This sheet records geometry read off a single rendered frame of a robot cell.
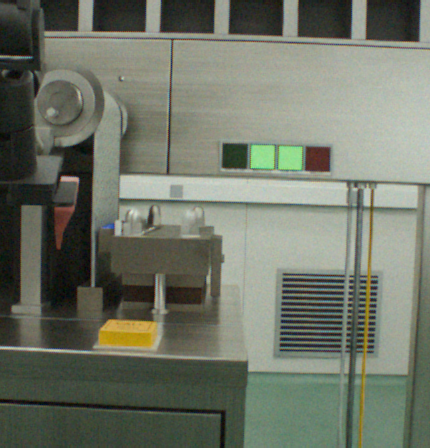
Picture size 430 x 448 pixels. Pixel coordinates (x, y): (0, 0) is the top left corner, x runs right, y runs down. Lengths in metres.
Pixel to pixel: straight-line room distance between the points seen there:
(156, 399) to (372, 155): 0.80
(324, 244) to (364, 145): 2.38
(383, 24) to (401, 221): 2.41
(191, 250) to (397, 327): 2.98
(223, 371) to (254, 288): 2.97
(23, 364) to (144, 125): 0.72
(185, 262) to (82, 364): 0.30
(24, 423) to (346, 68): 0.99
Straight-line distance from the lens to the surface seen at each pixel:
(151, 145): 1.44
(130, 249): 1.08
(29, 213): 1.10
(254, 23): 1.55
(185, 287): 1.13
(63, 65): 1.15
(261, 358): 3.89
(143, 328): 0.88
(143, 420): 0.90
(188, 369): 0.84
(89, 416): 0.91
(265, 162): 1.42
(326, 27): 1.57
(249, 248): 3.77
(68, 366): 0.86
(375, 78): 1.48
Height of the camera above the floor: 1.11
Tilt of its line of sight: 3 degrees down
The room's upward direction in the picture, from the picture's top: 2 degrees clockwise
